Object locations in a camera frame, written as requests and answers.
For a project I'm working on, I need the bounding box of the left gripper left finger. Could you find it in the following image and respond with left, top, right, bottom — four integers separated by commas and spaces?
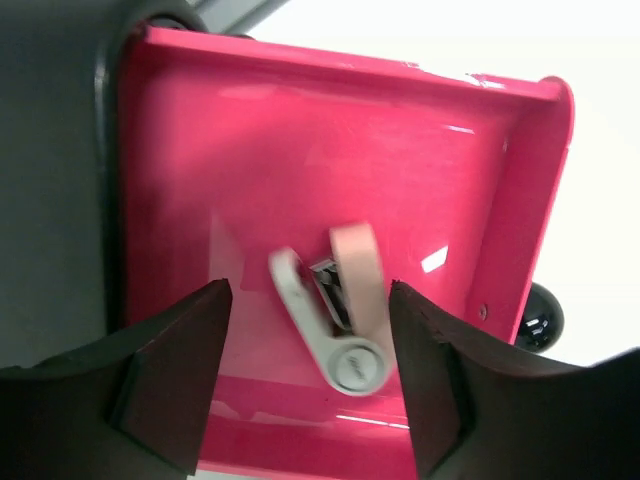
1, 279, 233, 476

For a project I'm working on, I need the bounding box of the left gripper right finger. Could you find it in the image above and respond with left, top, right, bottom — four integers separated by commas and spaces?
389, 281, 639, 478

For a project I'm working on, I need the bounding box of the pink eraser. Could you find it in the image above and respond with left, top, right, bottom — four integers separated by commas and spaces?
269, 223, 395, 397

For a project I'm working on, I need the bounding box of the black drawer cabinet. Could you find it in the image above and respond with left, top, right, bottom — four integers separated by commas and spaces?
1, 1, 254, 366

